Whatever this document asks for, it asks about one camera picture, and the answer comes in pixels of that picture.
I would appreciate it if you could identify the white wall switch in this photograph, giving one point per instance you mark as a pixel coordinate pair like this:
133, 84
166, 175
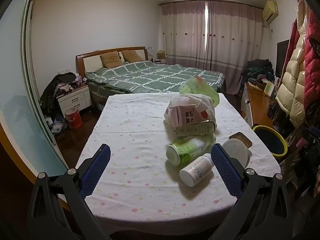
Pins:
62, 71

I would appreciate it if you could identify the white round plastic lid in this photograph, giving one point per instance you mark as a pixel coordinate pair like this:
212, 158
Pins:
236, 152

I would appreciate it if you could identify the wooden dresser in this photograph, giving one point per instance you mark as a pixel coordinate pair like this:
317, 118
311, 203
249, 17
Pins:
258, 105

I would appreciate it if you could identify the green label plastic bottle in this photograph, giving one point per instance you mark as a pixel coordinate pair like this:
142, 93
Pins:
190, 146

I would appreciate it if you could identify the green box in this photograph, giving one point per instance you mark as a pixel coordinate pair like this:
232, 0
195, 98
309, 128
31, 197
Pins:
269, 88

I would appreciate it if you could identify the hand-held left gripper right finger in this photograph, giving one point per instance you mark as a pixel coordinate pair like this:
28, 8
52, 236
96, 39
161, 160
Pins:
225, 170

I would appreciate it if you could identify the white pill bottle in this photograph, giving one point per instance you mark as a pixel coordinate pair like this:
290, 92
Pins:
195, 171

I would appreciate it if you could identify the brown pillow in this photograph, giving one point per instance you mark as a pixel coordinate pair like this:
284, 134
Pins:
111, 59
132, 55

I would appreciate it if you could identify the white nightstand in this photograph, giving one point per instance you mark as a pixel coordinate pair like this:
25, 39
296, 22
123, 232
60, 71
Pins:
75, 100

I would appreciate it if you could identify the green translucent plastic bag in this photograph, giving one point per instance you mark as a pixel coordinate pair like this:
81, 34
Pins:
200, 87

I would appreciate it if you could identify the black yellow-rimmed trash bin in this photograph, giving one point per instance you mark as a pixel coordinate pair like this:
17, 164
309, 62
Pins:
268, 140

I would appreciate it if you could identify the red quilted jacket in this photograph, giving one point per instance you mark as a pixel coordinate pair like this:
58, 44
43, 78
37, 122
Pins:
312, 55

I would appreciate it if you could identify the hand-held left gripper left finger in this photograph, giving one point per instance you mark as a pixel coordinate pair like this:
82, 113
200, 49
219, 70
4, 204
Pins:
97, 167

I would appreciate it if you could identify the cream puffer jacket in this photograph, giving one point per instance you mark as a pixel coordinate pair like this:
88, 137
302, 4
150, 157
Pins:
293, 80

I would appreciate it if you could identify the black television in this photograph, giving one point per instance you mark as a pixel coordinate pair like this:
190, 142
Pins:
282, 57

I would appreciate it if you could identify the curtain rod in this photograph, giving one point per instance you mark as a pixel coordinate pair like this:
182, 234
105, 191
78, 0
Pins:
225, 2

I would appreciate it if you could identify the sliding wardrobe door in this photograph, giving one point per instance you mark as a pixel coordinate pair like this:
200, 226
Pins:
15, 105

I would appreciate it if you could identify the long printed cardboard box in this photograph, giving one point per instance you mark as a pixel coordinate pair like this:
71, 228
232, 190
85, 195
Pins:
192, 129

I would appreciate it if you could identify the pink curtain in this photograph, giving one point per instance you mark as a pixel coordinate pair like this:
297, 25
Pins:
232, 40
183, 35

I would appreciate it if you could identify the dark clothes pile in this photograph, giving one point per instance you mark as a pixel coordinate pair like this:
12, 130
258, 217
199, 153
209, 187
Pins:
55, 87

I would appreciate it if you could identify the white dotted tablecloth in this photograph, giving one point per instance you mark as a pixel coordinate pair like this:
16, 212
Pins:
135, 135

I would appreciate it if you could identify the red bucket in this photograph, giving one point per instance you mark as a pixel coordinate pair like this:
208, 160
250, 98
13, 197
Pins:
74, 118

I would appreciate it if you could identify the green checked blanket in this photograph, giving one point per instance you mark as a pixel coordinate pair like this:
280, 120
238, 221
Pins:
155, 76

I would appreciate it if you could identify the mixed clothes heap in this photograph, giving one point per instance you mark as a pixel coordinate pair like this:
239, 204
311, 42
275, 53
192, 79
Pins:
257, 71

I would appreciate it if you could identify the pink strawberry milk carton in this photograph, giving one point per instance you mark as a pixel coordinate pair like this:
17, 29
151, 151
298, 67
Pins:
183, 116

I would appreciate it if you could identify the wall air conditioner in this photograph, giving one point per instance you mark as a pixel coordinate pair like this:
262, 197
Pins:
270, 11

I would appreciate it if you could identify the wooden bed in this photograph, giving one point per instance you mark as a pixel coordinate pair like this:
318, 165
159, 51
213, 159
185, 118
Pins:
87, 62

